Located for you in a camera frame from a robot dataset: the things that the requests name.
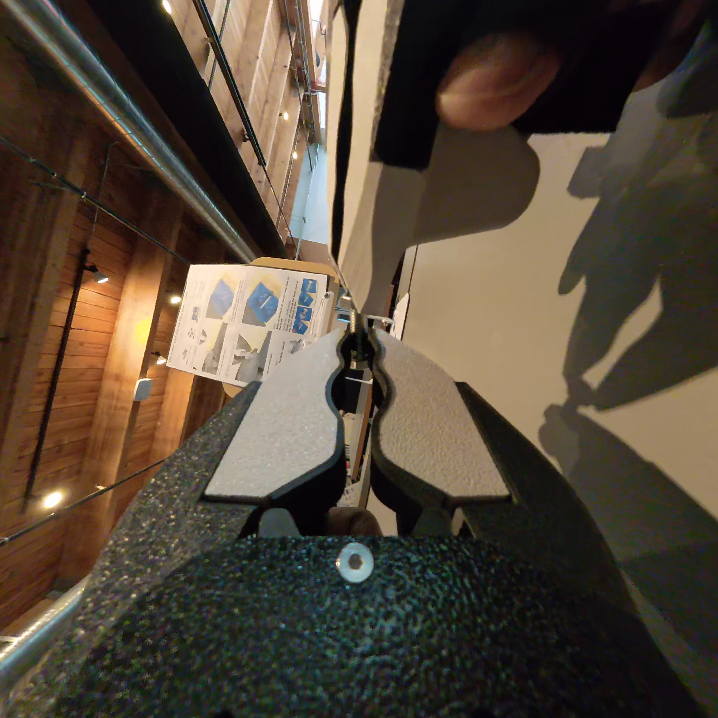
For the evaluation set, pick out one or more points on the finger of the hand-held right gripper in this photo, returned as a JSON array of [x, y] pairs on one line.
[[361, 112], [471, 185]]

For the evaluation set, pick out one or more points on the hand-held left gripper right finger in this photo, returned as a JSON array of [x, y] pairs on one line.
[[438, 432]]

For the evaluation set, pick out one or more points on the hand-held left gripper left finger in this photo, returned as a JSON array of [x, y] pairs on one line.
[[275, 432]]

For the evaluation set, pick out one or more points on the person's right hand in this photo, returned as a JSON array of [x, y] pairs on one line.
[[499, 79]]

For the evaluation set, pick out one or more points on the printed poster sheet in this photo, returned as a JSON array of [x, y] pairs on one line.
[[252, 325]]

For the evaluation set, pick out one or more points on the metal railing pole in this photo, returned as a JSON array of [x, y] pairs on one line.
[[123, 123]]

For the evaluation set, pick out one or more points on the white wall box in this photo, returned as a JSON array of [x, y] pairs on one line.
[[143, 389]]

